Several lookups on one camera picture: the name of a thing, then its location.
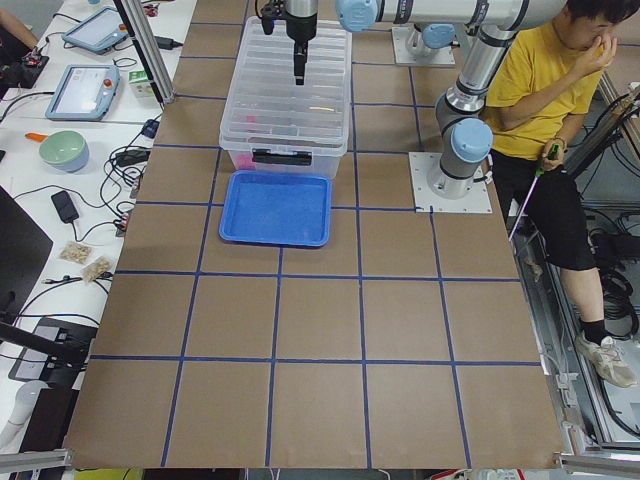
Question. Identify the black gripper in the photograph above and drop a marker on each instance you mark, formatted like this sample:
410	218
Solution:
300	31

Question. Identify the clear plastic box lid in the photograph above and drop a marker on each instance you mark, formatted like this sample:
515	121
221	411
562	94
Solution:
267	109

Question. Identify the clear plastic storage box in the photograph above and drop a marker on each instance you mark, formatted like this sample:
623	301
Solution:
297	155

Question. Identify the blue plastic tray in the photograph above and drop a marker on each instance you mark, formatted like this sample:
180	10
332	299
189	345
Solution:
277	208

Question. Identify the green white carton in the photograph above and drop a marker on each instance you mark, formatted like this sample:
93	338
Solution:
140	84

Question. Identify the blue teach pendant far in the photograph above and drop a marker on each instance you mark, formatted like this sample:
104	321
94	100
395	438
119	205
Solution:
99	32

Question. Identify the blue teach pendant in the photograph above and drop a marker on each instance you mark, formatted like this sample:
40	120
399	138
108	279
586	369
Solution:
99	32
84	93

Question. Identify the blue teach pendant near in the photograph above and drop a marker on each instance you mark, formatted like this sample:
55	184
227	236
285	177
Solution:
84	93

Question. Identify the person in yellow shirt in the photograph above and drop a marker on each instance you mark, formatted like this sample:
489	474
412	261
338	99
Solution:
535	106

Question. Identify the green bowl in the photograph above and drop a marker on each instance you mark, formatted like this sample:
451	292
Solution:
66	151

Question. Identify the black smartphone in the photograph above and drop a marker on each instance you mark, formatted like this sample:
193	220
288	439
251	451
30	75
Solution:
65	207

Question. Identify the snack bag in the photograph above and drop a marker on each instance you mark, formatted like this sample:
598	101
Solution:
76	252
96	268

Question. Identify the black monitor stand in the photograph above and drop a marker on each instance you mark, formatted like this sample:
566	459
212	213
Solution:
52	350

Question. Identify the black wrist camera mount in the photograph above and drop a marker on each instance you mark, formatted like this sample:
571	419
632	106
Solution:
269	13

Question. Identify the aluminium frame post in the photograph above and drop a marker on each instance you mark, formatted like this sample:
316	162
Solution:
140	32

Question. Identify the square robot base plate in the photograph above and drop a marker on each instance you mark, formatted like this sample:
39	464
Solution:
435	192

